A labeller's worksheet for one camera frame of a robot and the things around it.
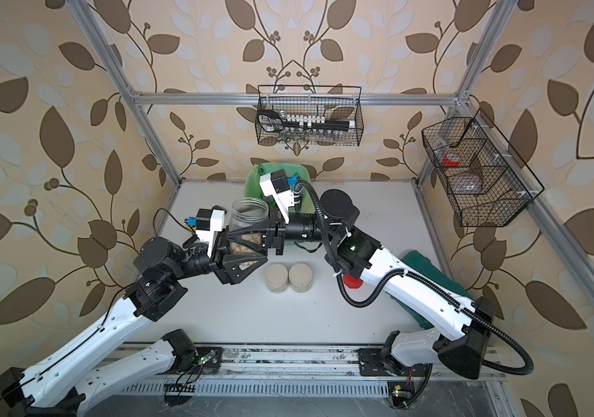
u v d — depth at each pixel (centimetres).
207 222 45
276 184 43
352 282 88
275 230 43
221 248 49
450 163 82
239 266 50
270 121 84
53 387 40
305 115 80
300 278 85
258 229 43
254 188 88
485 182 74
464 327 39
